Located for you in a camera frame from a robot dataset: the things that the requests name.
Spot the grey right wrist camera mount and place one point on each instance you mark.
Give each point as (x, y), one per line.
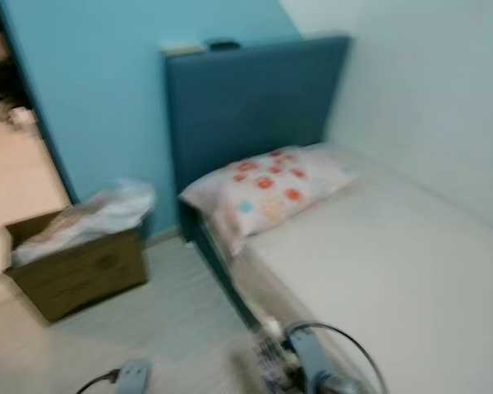
(306, 357)

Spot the pink pillow with orange spots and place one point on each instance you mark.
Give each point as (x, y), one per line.
(263, 190)

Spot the brown cardboard box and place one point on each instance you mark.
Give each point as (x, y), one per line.
(78, 271)

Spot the small white floor item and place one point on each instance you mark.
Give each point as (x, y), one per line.
(20, 116)

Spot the clear plastic zipper bag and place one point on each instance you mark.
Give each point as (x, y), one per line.
(86, 220)

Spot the blue upholstered bed headboard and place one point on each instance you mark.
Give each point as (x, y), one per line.
(255, 107)

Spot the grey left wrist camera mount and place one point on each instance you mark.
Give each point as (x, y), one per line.
(134, 377)

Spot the mattress with cream sheet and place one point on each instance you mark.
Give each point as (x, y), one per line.
(378, 263)

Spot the dark door frame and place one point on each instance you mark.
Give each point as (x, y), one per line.
(33, 98)

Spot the dark blue bed base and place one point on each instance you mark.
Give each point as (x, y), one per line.
(218, 271)

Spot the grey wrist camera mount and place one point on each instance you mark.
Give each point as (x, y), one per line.
(134, 377)
(306, 357)

